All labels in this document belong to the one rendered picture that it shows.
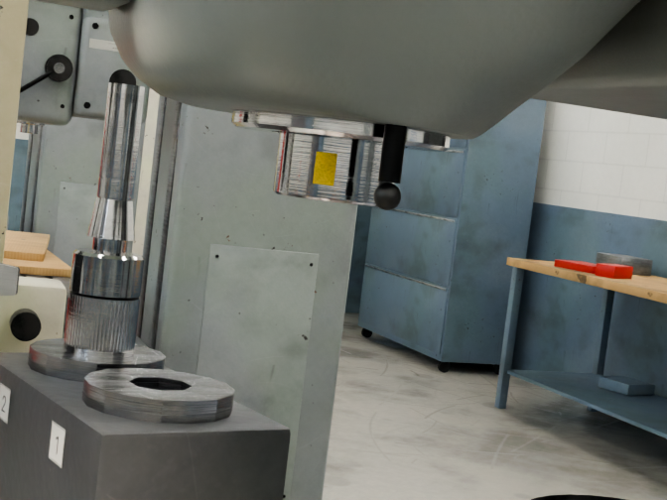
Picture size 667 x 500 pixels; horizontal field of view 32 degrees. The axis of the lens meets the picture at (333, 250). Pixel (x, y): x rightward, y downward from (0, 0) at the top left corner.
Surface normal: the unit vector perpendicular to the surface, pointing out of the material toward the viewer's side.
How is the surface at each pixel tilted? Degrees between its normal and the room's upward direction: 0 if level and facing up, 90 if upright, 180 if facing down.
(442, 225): 90
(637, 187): 90
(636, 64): 135
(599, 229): 90
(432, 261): 90
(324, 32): 123
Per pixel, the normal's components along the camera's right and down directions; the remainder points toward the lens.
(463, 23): 0.26, 0.63
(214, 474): 0.54, 0.13
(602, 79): -0.52, 0.84
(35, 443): -0.83, -0.06
